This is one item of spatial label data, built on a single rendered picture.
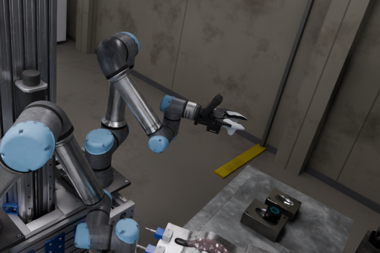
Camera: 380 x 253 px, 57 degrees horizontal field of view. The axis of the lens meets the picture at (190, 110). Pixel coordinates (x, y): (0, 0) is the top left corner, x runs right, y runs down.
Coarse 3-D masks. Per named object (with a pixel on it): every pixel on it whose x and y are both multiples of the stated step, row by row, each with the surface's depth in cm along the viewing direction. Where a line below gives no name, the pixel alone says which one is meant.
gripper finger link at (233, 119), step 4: (228, 112) 146; (232, 112) 146; (236, 112) 147; (224, 116) 147; (228, 116) 145; (232, 116) 146; (236, 116) 145; (240, 116) 145; (232, 120) 148; (236, 120) 148
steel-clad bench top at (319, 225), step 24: (240, 192) 206; (264, 192) 211; (288, 192) 215; (216, 216) 185; (240, 216) 188; (312, 216) 199; (336, 216) 203; (240, 240) 174; (264, 240) 177; (288, 240) 180; (312, 240) 183; (336, 240) 186
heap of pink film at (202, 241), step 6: (192, 240) 158; (198, 240) 156; (204, 240) 155; (210, 240) 155; (192, 246) 155; (198, 246) 153; (204, 246) 152; (210, 246) 151; (216, 246) 154; (222, 246) 155; (216, 252) 151; (222, 252) 152; (228, 252) 154
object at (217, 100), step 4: (216, 96) 140; (220, 96) 140; (212, 100) 141; (216, 100) 138; (220, 100) 138; (208, 104) 143; (212, 104) 140; (216, 104) 139; (204, 108) 145; (208, 108) 141; (212, 108) 141; (204, 112) 143; (208, 112) 142; (204, 116) 144
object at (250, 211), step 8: (256, 200) 192; (248, 208) 185; (256, 208) 186; (264, 208) 187; (248, 216) 180; (256, 216) 181; (264, 216) 185; (248, 224) 182; (256, 224) 179; (264, 224) 176; (272, 224) 178; (280, 224) 179; (264, 232) 178; (272, 232) 175; (280, 232) 181; (272, 240) 176
